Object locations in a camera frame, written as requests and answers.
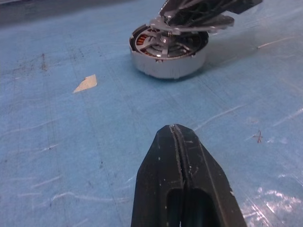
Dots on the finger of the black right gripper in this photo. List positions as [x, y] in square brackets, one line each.
[243, 5]
[196, 10]

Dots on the beige tape patch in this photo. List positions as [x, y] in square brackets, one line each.
[86, 84]

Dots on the blue plastic table cover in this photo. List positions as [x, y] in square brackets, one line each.
[71, 142]

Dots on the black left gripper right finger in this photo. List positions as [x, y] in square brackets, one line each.
[206, 179]

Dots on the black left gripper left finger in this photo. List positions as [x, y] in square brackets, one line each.
[156, 170]

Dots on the silver motor housing copper windings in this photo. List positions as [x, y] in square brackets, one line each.
[165, 68]

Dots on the finned silver motor lid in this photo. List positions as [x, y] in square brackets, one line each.
[221, 22]

